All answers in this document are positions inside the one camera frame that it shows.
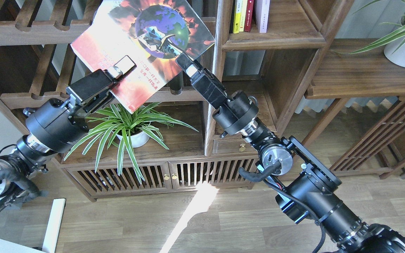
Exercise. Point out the pale pink book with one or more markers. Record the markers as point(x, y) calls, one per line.
point(262, 8)

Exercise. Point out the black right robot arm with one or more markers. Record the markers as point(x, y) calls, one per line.
point(305, 186)

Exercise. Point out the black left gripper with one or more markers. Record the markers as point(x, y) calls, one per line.
point(58, 125)

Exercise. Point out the spider plant white pot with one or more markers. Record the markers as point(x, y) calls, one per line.
point(117, 126)

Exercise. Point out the red cover book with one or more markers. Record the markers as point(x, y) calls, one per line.
point(135, 28)

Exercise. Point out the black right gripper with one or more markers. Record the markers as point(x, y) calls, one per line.
point(236, 113)

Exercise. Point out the white book red label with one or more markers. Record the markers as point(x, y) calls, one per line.
point(103, 10)

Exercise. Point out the cream yellow book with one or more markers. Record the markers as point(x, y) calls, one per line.
point(243, 16)

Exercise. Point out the white table leg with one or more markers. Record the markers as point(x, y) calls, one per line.
point(53, 225)

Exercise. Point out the dark red book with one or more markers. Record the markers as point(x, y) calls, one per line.
point(249, 16)

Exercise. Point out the dark wooden bookshelf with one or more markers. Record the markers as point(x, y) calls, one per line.
point(31, 31)

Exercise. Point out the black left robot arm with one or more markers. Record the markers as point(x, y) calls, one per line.
point(15, 186)

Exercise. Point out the wooden side table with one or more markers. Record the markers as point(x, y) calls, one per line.
point(325, 73)

